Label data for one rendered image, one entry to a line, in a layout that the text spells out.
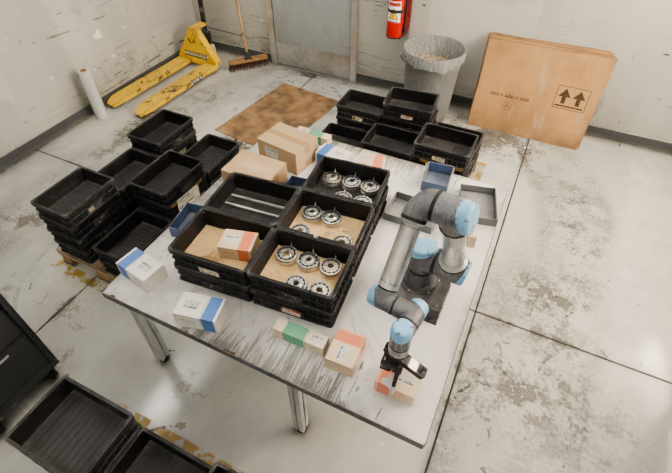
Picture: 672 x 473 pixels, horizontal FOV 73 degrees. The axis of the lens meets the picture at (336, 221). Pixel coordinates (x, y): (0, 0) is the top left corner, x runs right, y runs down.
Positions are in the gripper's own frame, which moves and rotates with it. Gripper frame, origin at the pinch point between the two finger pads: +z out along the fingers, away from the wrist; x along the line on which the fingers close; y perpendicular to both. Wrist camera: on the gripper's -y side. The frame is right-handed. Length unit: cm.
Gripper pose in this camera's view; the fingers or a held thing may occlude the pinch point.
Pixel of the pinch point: (398, 378)
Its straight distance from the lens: 188.9
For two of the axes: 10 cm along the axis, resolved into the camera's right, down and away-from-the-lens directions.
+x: -4.3, 6.4, -6.4
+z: 0.1, 7.1, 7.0
